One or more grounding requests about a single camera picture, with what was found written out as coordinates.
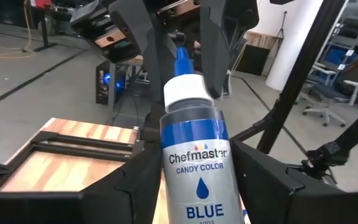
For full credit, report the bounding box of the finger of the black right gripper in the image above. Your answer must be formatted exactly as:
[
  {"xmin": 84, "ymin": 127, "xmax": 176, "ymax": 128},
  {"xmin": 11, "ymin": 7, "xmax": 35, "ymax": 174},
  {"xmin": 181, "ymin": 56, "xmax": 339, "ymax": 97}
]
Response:
[
  {"xmin": 108, "ymin": 0, "xmax": 180, "ymax": 105},
  {"xmin": 200, "ymin": 0, "xmax": 231, "ymax": 99}
]

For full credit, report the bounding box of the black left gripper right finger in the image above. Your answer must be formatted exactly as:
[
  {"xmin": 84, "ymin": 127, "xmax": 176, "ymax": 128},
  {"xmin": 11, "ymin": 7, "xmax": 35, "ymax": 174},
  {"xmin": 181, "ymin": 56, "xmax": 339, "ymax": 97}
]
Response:
[{"xmin": 230, "ymin": 139, "xmax": 305, "ymax": 224}]

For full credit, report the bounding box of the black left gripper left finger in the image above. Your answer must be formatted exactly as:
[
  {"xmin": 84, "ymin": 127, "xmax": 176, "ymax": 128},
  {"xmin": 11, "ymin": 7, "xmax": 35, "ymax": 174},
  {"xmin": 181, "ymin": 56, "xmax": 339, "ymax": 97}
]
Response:
[{"xmin": 81, "ymin": 144, "xmax": 165, "ymax": 224}]

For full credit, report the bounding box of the blue candy color bottle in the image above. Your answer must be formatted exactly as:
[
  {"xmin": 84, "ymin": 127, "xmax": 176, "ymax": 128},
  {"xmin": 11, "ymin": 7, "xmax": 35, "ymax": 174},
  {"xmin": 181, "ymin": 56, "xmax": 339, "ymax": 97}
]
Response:
[{"xmin": 159, "ymin": 46, "xmax": 245, "ymax": 224}]

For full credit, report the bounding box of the white office chair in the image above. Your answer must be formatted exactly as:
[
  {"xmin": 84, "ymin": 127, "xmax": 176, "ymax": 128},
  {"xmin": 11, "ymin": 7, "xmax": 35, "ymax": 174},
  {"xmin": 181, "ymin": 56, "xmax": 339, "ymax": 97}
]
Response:
[{"xmin": 301, "ymin": 62, "xmax": 358, "ymax": 128}]

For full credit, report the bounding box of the wooden table with black panel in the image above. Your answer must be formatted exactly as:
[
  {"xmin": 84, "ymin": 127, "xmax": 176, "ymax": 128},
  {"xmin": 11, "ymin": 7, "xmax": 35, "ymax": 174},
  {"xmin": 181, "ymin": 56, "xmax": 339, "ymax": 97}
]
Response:
[{"xmin": 234, "ymin": 30, "xmax": 281, "ymax": 77}]

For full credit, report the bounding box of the computer tower with blue light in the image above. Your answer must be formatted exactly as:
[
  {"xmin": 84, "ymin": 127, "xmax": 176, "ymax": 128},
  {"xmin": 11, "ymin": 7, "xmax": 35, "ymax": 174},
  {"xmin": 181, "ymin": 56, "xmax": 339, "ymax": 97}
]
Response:
[{"xmin": 95, "ymin": 60, "xmax": 127, "ymax": 105}]

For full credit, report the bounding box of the white round pillar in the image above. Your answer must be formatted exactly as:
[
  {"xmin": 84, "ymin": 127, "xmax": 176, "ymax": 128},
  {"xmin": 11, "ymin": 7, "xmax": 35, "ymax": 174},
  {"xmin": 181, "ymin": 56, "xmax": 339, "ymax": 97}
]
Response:
[{"xmin": 265, "ymin": 0, "xmax": 324, "ymax": 91}]

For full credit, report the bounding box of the shelving rack with blue bins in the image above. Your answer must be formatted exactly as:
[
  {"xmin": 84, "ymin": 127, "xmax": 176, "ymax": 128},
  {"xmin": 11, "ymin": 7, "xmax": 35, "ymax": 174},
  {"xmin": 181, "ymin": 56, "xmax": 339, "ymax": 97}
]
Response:
[{"xmin": 318, "ymin": 14, "xmax": 358, "ymax": 82}]

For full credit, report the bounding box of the black aluminium rig frame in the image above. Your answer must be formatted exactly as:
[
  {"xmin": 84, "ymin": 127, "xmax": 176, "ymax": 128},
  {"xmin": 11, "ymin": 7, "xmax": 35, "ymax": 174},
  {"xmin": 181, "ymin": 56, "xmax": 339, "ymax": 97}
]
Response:
[{"xmin": 0, "ymin": 0, "xmax": 358, "ymax": 200}]

